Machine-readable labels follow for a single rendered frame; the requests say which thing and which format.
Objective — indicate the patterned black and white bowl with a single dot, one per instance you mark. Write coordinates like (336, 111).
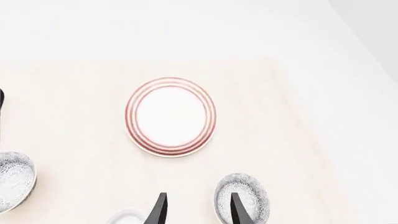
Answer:
(14, 179)
(248, 186)

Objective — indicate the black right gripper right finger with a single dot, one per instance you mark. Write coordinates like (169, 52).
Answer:
(238, 211)

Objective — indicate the white plate with red rings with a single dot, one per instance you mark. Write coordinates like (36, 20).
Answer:
(170, 117)

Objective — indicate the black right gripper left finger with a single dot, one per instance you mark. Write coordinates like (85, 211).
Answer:
(158, 212)

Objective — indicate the flat black stove plate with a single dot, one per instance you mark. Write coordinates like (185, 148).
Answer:
(1, 99)

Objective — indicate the small white ramekin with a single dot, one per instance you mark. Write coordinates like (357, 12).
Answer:
(124, 217)

